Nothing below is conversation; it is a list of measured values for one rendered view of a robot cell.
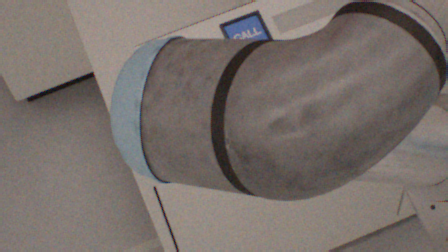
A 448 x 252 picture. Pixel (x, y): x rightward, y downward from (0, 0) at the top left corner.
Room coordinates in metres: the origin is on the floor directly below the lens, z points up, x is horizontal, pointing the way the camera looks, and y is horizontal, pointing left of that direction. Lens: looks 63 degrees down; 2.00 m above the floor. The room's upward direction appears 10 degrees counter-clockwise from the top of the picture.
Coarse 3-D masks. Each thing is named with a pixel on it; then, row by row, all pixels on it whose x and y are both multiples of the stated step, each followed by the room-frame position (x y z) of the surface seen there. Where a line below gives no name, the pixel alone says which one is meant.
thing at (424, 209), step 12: (408, 192) 0.44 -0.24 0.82; (420, 204) 0.42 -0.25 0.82; (432, 204) 0.42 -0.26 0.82; (444, 204) 0.42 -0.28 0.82; (420, 216) 0.41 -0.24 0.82; (432, 216) 0.40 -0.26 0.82; (444, 216) 0.40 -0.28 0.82; (432, 228) 0.39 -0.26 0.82; (444, 228) 0.38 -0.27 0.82; (432, 240) 0.37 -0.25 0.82; (444, 240) 0.37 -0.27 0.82
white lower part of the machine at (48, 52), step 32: (0, 0) 1.13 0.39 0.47; (32, 0) 1.14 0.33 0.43; (64, 0) 1.16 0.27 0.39; (0, 32) 1.12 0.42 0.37; (32, 32) 1.14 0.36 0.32; (64, 32) 1.15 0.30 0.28; (0, 64) 1.12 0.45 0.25; (32, 64) 1.13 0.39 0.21; (64, 64) 1.15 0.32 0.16; (32, 96) 1.15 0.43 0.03
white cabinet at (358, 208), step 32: (160, 192) 0.55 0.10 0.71; (192, 192) 0.56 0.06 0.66; (224, 192) 0.57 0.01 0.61; (352, 192) 0.63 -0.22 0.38; (384, 192) 0.64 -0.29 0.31; (160, 224) 0.55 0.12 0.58; (192, 224) 0.56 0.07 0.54; (224, 224) 0.57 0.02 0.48; (256, 224) 0.58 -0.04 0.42; (288, 224) 0.60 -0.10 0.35; (320, 224) 0.61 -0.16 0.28; (352, 224) 0.63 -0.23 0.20; (384, 224) 0.65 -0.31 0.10
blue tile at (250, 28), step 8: (256, 16) 0.66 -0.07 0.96; (232, 24) 0.66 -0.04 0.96; (240, 24) 0.66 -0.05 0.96; (248, 24) 0.65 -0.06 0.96; (256, 24) 0.65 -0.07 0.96; (232, 32) 0.65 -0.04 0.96; (240, 32) 0.64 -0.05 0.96; (248, 32) 0.64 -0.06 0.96; (256, 32) 0.64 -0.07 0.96; (264, 32) 0.64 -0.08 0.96
